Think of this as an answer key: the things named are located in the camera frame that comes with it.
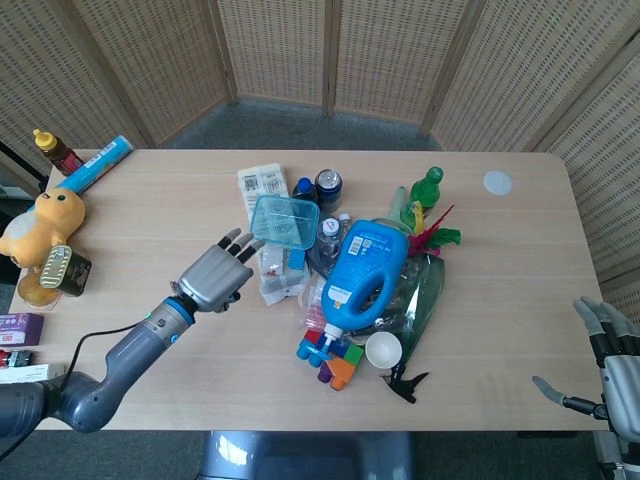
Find green transparent bag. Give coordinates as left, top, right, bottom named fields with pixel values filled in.
left=392, top=253, right=447, bottom=369

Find teal lidded plastic container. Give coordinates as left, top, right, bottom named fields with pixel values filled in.
left=249, top=194, right=321, bottom=250

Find orange building block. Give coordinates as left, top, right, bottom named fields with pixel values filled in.
left=327, top=356, right=357, bottom=392

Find red and black small object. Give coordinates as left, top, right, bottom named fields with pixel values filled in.
left=0, top=349, right=34, bottom=370

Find blue building block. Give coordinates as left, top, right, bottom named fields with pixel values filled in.
left=295, top=334, right=342, bottom=367

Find white QR code packet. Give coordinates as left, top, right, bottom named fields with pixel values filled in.
left=237, top=165, right=292, bottom=244

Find black stand bar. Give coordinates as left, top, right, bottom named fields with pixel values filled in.
left=0, top=139, right=45, bottom=194

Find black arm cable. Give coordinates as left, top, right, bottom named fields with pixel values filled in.
left=63, top=327, right=145, bottom=387

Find honey bottle yellow cap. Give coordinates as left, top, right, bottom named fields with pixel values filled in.
left=32, top=128, right=85, bottom=176

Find clear bottle white cap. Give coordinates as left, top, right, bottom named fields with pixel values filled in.
left=317, top=218, right=344, bottom=257

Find gold tin can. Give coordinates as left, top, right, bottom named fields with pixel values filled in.
left=38, top=244, right=74, bottom=290

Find black clip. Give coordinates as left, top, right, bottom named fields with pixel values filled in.
left=378, top=370, right=432, bottom=405

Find pale green vase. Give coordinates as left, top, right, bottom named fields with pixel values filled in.
left=383, top=185, right=417, bottom=232

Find blue detergent bottle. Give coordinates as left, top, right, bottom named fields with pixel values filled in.
left=319, top=218, right=412, bottom=362

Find white paper cup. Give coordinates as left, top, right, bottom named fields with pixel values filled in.
left=364, top=331, right=403, bottom=369

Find clear bag pink contents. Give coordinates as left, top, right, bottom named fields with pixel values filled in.
left=298, top=277, right=332, bottom=332

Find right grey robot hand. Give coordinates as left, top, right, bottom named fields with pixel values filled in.
left=532, top=296, right=640, bottom=437

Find dark blue ink bottle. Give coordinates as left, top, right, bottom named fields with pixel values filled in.
left=292, top=177, right=319, bottom=204

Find purple box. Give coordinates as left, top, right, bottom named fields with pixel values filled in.
left=0, top=312, right=46, bottom=347

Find clear packet small parts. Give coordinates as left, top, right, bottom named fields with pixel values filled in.
left=253, top=238, right=312, bottom=307

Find woven wooden screen panel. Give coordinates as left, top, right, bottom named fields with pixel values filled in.
left=324, top=0, right=472, bottom=127
left=533, top=44, right=640, bottom=331
left=64, top=0, right=239, bottom=147
left=421, top=0, right=640, bottom=152
left=216, top=0, right=335, bottom=117
left=0, top=0, right=157, bottom=176

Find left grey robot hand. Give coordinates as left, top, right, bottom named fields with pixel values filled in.
left=177, top=228, right=266, bottom=314

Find white barcode box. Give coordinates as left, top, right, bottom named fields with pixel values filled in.
left=0, top=363, right=67, bottom=386

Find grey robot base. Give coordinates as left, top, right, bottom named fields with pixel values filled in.
left=198, top=430, right=417, bottom=480

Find blue cardboard tube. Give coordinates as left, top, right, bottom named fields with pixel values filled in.
left=58, top=133, right=134, bottom=194

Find coloured feathers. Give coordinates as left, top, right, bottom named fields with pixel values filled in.
left=406, top=202, right=463, bottom=260

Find dark blue silver-lid jar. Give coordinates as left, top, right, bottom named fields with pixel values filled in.
left=314, top=168, right=346, bottom=214

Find yellow plush duck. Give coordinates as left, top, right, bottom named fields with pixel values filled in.
left=0, top=187, right=87, bottom=270

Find green plastic bottle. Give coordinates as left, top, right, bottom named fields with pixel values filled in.
left=408, top=166, right=445, bottom=222

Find green building block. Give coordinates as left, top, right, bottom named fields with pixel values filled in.
left=343, top=343, right=366, bottom=370

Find orange glass jar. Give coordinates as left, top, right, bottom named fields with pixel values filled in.
left=17, top=272, right=64, bottom=311

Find white round table cap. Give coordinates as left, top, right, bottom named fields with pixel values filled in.
left=482, top=169, right=514, bottom=197

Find dark brown box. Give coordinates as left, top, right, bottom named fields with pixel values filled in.
left=58, top=251, right=94, bottom=299

